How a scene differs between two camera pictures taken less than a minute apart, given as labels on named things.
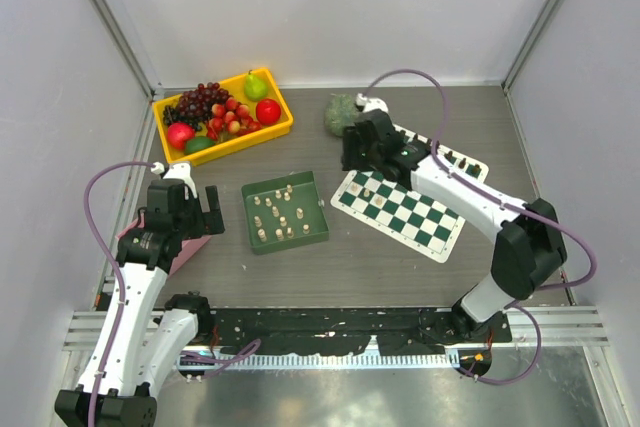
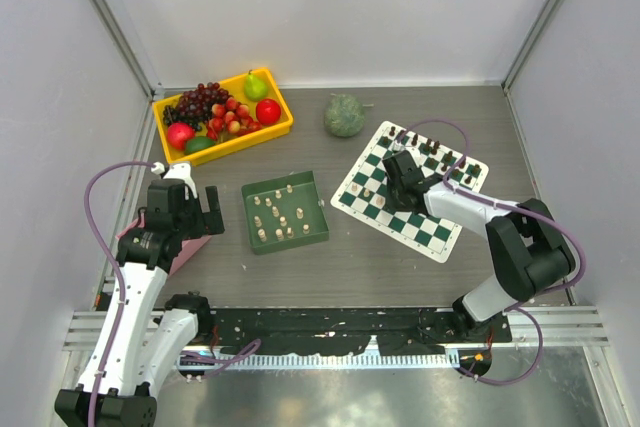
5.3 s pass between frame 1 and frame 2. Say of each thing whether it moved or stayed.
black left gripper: stayed
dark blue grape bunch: stayed
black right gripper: moved
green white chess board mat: stayed
